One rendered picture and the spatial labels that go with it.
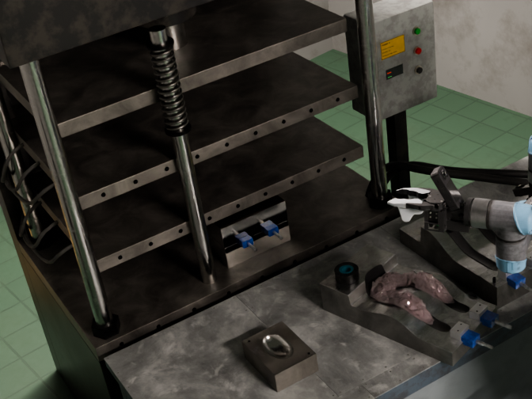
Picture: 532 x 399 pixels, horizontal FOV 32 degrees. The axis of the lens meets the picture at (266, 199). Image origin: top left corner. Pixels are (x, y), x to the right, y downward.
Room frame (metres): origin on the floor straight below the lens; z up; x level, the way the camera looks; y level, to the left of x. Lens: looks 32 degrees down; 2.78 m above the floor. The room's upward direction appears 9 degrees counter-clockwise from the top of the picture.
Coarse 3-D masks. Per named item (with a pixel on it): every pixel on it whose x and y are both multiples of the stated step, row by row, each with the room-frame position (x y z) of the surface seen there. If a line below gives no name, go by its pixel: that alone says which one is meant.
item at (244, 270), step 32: (288, 192) 3.24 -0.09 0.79; (320, 192) 3.20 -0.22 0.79; (352, 192) 3.16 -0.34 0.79; (320, 224) 2.97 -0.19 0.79; (352, 224) 2.94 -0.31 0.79; (32, 256) 3.07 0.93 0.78; (64, 256) 3.03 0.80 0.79; (160, 256) 2.93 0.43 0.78; (192, 256) 2.89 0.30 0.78; (256, 256) 2.83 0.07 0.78; (288, 256) 2.80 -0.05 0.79; (64, 288) 2.82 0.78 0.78; (128, 288) 2.76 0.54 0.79; (160, 288) 2.73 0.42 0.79; (192, 288) 2.70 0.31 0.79; (224, 288) 2.67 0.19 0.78; (128, 320) 2.58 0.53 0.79; (160, 320) 2.56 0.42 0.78; (96, 352) 2.46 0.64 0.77
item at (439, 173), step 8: (440, 168) 2.00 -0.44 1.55; (432, 176) 1.99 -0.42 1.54; (440, 176) 1.98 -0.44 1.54; (448, 176) 2.00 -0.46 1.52; (440, 184) 1.97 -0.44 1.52; (448, 184) 1.98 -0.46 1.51; (440, 192) 1.97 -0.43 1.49; (448, 192) 1.96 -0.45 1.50; (456, 192) 1.98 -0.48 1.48; (448, 200) 1.96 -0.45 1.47; (456, 200) 1.96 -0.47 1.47; (456, 208) 1.95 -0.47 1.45
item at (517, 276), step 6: (498, 270) 2.36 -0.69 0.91; (504, 276) 2.34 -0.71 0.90; (510, 276) 2.33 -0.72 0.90; (516, 276) 2.33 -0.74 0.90; (522, 276) 2.32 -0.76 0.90; (510, 282) 2.32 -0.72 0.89; (516, 282) 2.30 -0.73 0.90; (522, 282) 2.31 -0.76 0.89; (516, 288) 2.30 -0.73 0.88; (528, 288) 2.27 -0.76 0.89
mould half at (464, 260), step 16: (416, 224) 2.76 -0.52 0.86; (400, 240) 2.75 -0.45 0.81; (416, 240) 2.67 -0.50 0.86; (432, 240) 2.59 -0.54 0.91; (448, 240) 2.57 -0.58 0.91; (480, 240) 2.57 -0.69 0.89; (432, 256) 2.59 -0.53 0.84; (448, 256) 2.52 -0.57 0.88; (464, 256) 2.50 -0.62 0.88; (448, 272) 2.52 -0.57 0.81; (464, 272) 2.45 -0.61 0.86; (480, 272) 2.40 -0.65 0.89; (496, 272) 2.38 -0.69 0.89; (528, 272) 2.37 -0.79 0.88; (480, 288) 2.38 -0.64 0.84; (496, 288) 2.31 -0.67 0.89; (512, 288) 2.34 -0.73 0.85; (496, 304) 2.31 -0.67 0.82
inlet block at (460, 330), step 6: (456, 324) 2.18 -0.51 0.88; (462, 324) 2.17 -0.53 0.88; (450, 330) 2.15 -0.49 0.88; (456, 330) 2.15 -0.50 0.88; (462, 330) 2.14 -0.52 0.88; (468, 330) 2.15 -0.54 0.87; (450, 336) 2.15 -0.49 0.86; (456, 336) 2.14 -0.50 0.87; (462, 336) 2.13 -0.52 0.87; (468, 336) 2.13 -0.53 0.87; (474, 336) 2.12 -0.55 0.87; (468, 342) 2.11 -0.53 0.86; (474, 342) 2.11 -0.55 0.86; (480, 342) 2.10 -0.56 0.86; (492, 348) 2.08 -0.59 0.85
